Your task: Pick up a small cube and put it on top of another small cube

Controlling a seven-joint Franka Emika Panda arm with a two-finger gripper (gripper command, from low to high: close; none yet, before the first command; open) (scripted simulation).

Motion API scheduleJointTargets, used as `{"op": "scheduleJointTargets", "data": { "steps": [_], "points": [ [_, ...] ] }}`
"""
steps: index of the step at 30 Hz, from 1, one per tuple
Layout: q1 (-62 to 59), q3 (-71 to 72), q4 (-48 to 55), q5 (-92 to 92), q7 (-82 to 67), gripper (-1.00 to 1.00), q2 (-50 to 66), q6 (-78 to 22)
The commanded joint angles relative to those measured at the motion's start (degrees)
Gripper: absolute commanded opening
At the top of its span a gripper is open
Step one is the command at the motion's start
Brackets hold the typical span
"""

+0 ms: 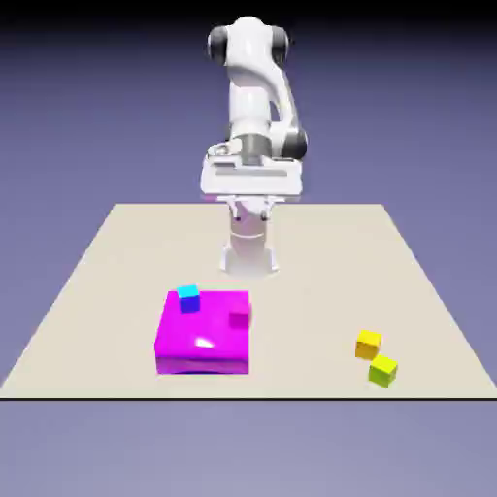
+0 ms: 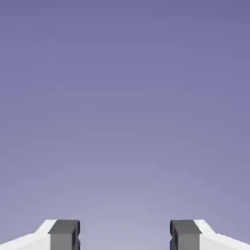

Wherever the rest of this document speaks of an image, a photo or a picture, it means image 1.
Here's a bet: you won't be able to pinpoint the small yellow-green cube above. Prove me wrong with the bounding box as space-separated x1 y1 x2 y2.
367 354 399 389

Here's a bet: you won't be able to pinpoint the small orange cube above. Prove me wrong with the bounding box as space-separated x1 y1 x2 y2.
354 329 382 361

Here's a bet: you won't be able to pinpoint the small blue cube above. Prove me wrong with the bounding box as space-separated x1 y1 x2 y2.
176 283 202 315

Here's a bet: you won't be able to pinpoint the large magenta box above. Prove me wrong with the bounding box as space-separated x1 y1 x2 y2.
153 289 250 376

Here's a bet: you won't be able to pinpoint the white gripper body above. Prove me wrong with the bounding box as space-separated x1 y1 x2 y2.
199 155 304 204

